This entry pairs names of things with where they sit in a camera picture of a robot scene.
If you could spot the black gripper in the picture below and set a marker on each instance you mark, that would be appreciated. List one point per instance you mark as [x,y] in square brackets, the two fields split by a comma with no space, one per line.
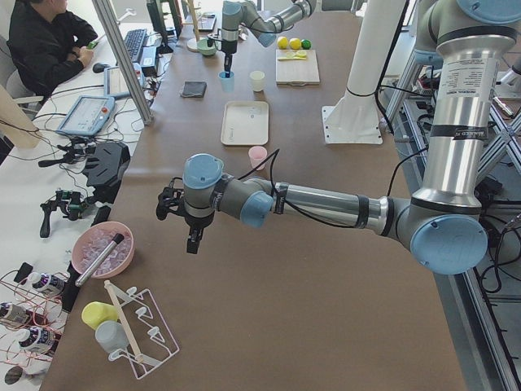
[194,225]
[229,47]

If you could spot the blue plastic cup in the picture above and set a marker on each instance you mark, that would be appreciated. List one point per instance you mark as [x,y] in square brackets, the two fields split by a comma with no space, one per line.
[227,83]

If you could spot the pale yellow plastic cup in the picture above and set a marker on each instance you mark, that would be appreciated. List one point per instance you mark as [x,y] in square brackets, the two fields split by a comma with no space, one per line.
[257,80]

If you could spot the pink plastic cup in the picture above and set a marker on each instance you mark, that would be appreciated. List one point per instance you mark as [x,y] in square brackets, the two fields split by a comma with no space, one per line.
[257,156]

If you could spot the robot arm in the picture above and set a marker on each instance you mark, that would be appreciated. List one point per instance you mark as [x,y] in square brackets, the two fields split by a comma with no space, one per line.
[342,186]
[236,13]

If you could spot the beige rabbit tray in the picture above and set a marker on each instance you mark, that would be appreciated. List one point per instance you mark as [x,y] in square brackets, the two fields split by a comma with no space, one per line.
[245,123]

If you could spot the green bowl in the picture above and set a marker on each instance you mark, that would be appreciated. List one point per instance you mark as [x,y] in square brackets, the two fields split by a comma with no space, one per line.
[207,47]

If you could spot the grey folded cloth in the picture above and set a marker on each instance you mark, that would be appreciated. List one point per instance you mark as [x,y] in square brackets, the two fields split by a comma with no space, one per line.
[193,89]

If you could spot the wooden cup stand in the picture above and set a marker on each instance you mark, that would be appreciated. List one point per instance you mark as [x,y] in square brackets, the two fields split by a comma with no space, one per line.
[192,44]

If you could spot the whole lemon upper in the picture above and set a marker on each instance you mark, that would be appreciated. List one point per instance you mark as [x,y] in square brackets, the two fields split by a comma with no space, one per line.
[282,42]

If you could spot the whole lemon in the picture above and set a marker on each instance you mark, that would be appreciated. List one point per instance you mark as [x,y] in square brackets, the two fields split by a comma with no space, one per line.
[282,42]
[295,43]

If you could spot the yellow plastic knife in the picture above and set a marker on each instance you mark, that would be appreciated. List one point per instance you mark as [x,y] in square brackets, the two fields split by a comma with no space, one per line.
[286,59]

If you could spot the wooden cutting board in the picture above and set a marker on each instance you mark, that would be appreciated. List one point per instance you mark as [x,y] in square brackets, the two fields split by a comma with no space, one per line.
[297,72]

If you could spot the whole lemon lower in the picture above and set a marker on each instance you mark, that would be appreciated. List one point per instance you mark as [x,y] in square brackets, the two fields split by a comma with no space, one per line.
[295,43]

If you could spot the green lime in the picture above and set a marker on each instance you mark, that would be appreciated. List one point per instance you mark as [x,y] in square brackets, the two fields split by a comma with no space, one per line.
[306,44]

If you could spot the black keyboard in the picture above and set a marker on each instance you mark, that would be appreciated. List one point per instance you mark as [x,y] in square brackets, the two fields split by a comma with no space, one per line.
[134,41]

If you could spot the metal muddler stick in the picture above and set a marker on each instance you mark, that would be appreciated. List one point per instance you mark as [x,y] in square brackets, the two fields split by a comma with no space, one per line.
[116,240]

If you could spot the blue teach pendant far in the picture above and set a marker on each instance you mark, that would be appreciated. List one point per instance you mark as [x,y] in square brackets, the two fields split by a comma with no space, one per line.
[114,84]

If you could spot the blue teach pendant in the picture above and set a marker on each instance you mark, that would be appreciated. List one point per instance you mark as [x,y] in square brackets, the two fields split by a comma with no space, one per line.
[114,84]
[87,116]

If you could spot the yellow cup on rack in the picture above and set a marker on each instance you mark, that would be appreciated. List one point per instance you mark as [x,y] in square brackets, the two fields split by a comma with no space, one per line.
[95,313]

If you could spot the grey cup on rack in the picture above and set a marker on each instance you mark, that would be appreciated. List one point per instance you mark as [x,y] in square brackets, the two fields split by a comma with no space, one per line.
[111,336]

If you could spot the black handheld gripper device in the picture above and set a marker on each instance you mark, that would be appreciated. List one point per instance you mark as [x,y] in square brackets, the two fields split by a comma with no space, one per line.
[71,203]

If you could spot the computer mouse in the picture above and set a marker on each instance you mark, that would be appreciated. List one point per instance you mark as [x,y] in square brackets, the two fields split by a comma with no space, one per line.
[100,67]

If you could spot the blue teach pendant near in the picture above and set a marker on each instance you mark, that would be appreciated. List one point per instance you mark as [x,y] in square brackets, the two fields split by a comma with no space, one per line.
[87,116]

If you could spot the person in black jacket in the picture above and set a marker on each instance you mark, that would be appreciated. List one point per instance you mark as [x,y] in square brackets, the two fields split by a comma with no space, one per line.
[48,44]

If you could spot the white wire cup rack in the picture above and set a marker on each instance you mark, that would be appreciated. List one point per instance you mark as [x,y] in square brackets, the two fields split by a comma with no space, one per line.
[151,342]

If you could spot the aluminium frame post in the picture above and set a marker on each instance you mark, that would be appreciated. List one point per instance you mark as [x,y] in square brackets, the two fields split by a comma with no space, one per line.
[107,18]

